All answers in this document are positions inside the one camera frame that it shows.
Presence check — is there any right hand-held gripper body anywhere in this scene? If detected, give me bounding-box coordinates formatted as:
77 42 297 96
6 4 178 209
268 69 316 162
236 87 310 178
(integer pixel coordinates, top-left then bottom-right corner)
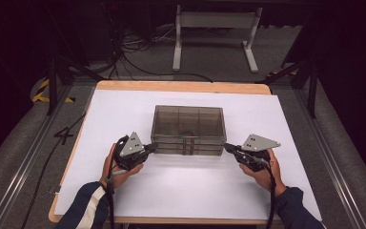
236 133 282 173

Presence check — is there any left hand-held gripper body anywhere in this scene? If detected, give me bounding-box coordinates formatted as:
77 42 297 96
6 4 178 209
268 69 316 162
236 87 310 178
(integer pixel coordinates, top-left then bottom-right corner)
112 131 148 171

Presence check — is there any smoky transparent plastic drawer box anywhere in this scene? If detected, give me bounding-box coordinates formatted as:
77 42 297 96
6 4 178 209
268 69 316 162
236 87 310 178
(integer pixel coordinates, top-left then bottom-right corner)
150 104 228 156

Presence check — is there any person's right hand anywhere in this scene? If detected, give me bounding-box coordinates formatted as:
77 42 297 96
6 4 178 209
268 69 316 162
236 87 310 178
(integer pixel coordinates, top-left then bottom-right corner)
238 156 288 198

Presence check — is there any person's left hand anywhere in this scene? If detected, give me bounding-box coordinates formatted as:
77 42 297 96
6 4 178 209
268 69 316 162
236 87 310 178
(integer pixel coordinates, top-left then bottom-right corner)
99 142 145 190

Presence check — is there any white table cover sheet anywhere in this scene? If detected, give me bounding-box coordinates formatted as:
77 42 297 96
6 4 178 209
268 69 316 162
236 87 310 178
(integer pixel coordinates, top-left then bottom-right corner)
54 89 322 221

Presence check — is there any black metal stand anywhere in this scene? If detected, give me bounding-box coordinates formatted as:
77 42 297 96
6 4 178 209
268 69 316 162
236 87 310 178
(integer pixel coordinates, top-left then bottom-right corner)
46 56 107 116
255 58 319 119

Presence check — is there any right hand-held gripper cable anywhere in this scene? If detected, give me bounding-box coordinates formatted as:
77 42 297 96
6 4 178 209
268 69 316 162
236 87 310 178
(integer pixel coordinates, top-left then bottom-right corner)
264 158 278 229

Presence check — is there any hand-held gripper cable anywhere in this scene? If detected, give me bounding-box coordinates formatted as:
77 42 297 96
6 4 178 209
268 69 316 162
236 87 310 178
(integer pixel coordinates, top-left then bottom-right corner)
106 165 129 229
264 158 278 229

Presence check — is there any left hand-held gripper cable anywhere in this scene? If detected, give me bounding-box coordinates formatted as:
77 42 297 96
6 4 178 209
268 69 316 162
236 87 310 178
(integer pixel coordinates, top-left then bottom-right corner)
106 165 129 229

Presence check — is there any aluminium floor rail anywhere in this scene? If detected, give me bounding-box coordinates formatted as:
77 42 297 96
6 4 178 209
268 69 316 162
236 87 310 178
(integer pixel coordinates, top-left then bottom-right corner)
294 89 366 229
0 85 97 229

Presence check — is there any long black floor cable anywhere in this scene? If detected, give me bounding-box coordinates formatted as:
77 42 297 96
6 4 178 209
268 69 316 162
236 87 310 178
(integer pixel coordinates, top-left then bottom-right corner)
20 113 88 229

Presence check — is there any bundle of floor cables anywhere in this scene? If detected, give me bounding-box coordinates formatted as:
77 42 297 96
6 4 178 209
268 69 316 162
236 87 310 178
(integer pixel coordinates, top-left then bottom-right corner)
106 23 214 84

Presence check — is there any white metal table frame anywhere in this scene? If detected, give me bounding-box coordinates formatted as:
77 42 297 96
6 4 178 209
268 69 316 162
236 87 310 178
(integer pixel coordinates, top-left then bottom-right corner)
172 4 264 73

